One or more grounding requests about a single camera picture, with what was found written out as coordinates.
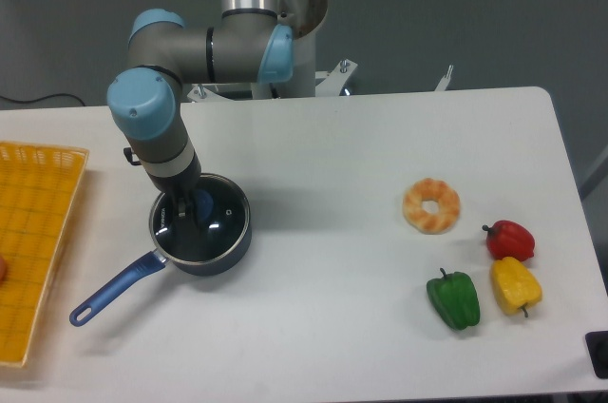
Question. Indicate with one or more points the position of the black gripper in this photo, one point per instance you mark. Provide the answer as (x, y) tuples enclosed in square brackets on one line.
[(187, 203)]

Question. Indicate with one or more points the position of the glass pot lid blue knob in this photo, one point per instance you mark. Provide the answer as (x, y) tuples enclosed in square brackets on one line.
[(225, 232)]

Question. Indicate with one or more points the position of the dark blue saucepan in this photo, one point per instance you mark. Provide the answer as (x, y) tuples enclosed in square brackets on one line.
[(147, 265)]

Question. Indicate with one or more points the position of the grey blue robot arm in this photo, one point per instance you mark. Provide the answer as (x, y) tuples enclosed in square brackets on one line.
[(248, 46)]

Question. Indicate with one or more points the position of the yellow plastic basket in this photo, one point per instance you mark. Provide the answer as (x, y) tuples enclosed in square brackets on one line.
[(39, 184)]

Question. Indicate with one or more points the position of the green bell pepper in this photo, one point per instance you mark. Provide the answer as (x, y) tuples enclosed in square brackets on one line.
[(455, 300)]

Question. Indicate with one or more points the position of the red bell pepper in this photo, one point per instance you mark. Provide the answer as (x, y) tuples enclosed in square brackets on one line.
[(506, 238)]

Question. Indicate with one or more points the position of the yellow bell pepper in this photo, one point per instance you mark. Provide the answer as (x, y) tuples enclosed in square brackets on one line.
[(515, 288)]

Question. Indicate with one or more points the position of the black device at table edge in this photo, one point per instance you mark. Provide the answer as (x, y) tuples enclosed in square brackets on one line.
[(597, 346)]

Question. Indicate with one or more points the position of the white metal base frame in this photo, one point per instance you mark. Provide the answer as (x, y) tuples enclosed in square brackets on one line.
[(328, 83)]

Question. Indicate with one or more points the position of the ring shaped bread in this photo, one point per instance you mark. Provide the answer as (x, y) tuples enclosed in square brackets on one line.
[(431, 206)]

